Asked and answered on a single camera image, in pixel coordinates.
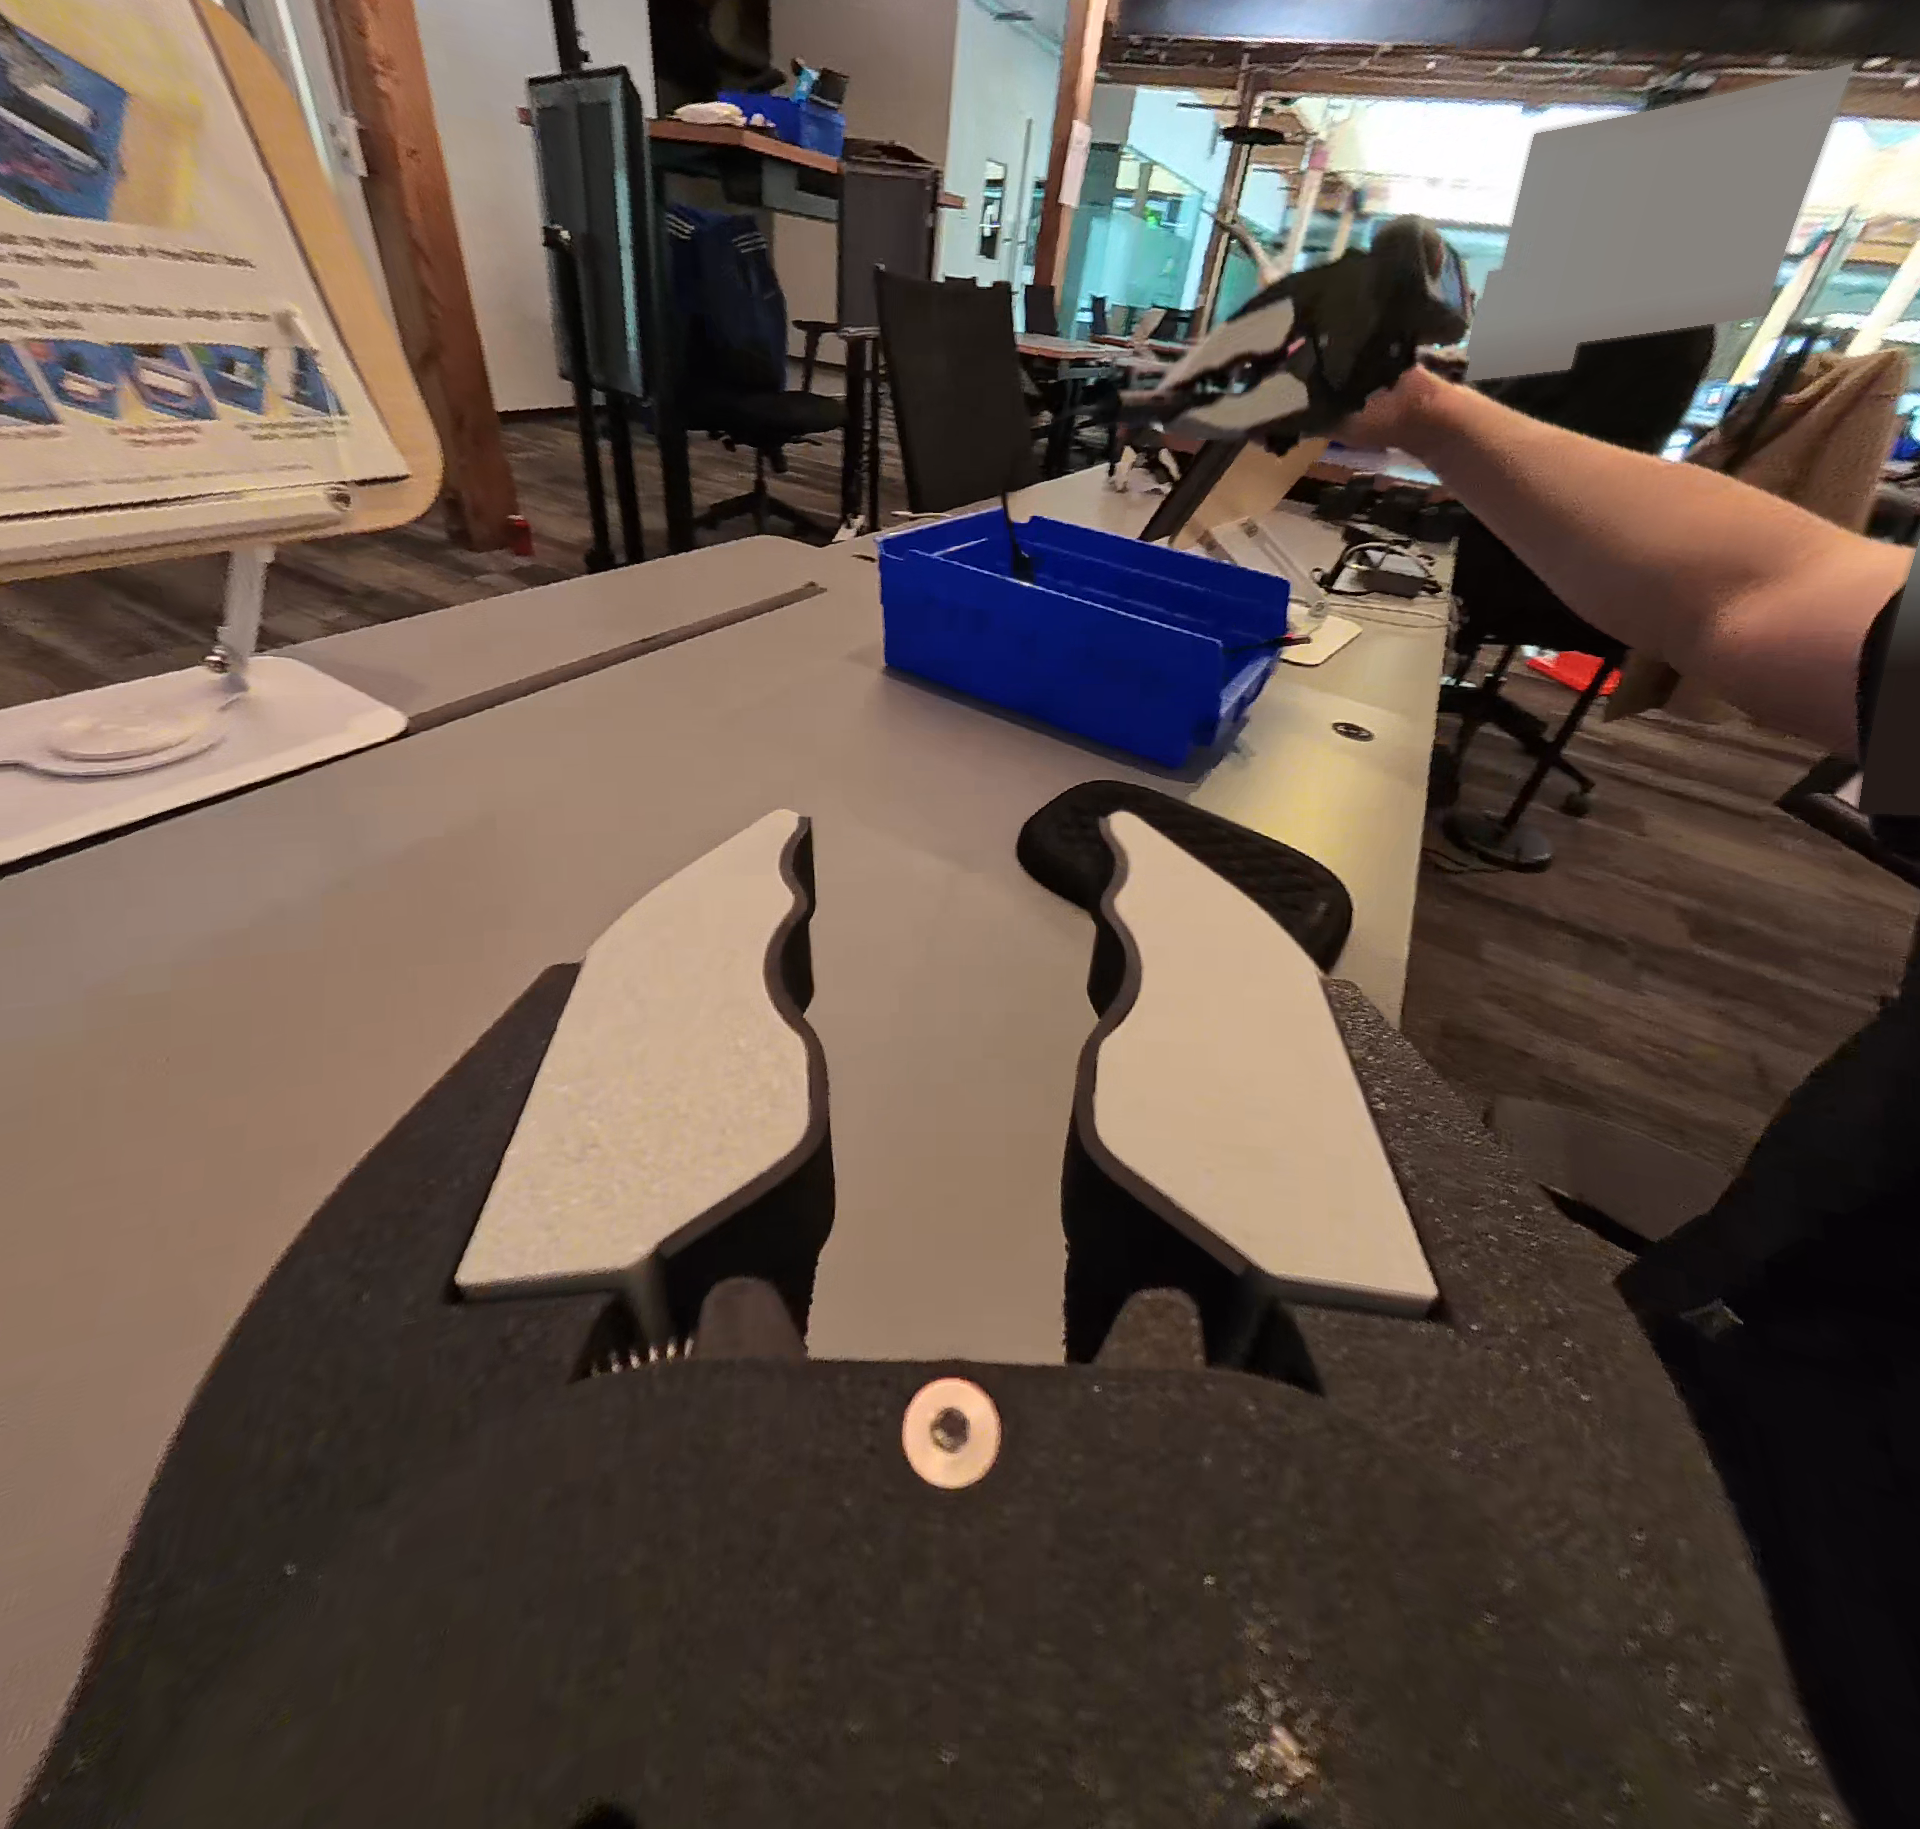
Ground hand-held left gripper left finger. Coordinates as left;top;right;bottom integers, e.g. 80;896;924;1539
454;809;835;1298

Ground black pedestal panel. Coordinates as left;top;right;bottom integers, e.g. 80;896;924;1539
873;266;1055;517

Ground person's right hand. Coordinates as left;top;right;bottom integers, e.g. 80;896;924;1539
1325;355;1470;453

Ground black desk frame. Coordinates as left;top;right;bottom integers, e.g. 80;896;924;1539
521;65;662;573

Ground person's dark trousers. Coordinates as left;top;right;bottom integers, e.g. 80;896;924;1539
1616;944;1920;1829

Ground person's right forearm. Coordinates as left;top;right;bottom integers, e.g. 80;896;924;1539
1394;370;1877;754

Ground blue plastic bin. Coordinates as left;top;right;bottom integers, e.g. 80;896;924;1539
715;88;849;157
875;512;1292;776

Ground beige coat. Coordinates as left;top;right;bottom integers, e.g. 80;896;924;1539
1694;348;1917;540

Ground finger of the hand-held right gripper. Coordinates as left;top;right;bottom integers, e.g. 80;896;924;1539
1121;290;1319;409
1161;361;1333;441

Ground wooden far table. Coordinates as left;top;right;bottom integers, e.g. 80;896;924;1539
647;115;966;217

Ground black textured cushion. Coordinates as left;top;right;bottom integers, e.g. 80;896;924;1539
1015;778;1356;978

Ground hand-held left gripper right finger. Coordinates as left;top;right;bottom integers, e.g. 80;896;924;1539
1062;813;1441;1320

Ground wooden ceiling post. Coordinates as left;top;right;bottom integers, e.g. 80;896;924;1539
1032;0;1128;304

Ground black office chair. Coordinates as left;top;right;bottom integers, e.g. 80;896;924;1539
1431;326;1720;874
659;200;853;540
835;159;942;337

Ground white stand with wooden board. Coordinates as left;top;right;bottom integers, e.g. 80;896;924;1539
1136;433;1367;667
0;0;448;871

